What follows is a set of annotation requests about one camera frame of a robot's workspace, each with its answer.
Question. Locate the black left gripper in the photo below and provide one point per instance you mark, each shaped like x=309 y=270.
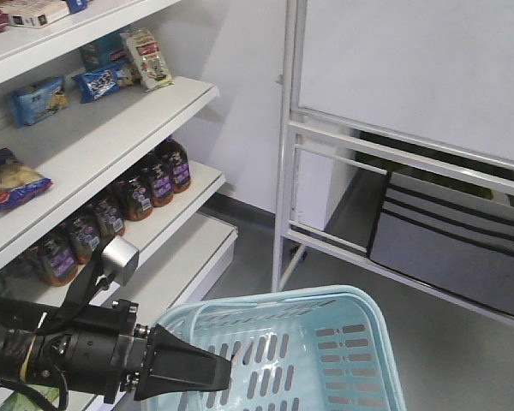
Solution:
x=99 y=350

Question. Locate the light blue plastic basket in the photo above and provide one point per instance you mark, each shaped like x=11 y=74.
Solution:
x=324 y=348

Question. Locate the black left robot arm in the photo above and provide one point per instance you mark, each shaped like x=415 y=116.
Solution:
x=21 y=324

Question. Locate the blue cracker bag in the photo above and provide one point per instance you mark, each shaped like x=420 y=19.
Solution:
x=19 y=183

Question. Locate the white metal shelf unit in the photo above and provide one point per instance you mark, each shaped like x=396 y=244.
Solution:
x=85 y=147

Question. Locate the grey fabric organizer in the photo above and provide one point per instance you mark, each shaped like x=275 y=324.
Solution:
x=452 y=241

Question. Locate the white rolling rack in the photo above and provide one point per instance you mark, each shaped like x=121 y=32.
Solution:
x=419 y=88

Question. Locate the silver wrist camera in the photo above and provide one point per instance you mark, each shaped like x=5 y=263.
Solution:
x=120 y=260

